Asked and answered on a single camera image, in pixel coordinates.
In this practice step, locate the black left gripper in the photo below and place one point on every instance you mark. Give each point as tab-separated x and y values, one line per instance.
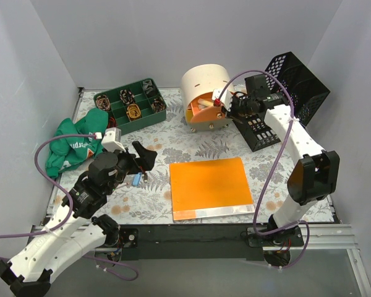
139	159

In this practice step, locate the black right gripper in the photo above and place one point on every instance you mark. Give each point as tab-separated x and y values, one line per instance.
235	105

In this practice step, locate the orange drawer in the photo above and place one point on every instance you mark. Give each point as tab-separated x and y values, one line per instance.
195	115

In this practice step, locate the yellow highlighter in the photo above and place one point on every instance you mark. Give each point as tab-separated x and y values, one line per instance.
204	103

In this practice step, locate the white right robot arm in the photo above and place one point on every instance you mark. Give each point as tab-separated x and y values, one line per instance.
315	172

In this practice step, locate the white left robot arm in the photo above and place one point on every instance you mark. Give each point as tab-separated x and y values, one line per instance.
75	229

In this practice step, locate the blue stapler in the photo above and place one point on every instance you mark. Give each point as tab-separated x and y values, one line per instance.
136	180

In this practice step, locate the white marker red cap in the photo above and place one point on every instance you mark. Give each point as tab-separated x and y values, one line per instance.
120	186

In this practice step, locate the cream round drawer cabinet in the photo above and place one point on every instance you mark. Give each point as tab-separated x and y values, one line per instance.
201	81

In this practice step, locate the green compartment organizer box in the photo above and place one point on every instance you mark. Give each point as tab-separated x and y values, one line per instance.
133	106

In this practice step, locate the orange folder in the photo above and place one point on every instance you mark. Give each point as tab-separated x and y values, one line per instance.
205	189

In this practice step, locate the black mesh file basket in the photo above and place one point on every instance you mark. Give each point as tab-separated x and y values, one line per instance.
305	89

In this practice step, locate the green cloth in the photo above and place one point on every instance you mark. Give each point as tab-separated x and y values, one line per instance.
70	152

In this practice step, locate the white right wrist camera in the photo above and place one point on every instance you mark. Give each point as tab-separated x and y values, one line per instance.
222	97

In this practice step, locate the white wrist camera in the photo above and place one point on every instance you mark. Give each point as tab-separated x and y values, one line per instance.
222	97
111	139

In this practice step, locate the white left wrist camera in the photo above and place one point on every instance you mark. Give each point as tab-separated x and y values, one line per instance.
111	139

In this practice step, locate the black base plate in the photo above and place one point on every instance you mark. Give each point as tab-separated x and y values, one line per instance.
201	241

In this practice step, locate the aluminium frame rail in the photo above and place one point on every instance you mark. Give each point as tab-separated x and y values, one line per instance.
316	236

